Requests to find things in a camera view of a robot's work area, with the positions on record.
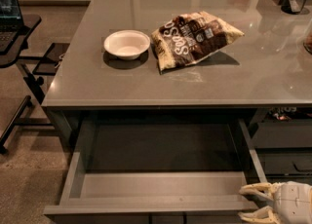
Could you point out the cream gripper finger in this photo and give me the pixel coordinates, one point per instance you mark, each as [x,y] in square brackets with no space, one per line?
[264,215]
[264,190]

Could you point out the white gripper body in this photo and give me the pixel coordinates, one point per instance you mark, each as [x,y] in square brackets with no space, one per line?
[293,203]

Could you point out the grey drawer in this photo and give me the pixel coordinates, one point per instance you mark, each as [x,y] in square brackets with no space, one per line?
[282,134]
[285,162]
[158,171]

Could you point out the snack bags in drawer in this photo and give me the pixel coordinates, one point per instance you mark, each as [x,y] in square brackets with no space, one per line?
[289,113]

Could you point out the dark round object at edge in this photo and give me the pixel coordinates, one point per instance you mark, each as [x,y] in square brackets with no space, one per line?
[308,43]

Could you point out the brown and cream chip bag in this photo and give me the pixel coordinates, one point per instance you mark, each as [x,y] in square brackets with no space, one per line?
[190,38]

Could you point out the white paper bowl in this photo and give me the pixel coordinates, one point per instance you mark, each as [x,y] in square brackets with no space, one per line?
[127,44]

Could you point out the black laptop stand table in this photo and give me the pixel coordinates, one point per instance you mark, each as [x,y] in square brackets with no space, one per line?
[32,69]

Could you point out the black laptop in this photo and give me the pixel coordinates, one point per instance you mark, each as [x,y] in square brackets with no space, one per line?
[11,23]

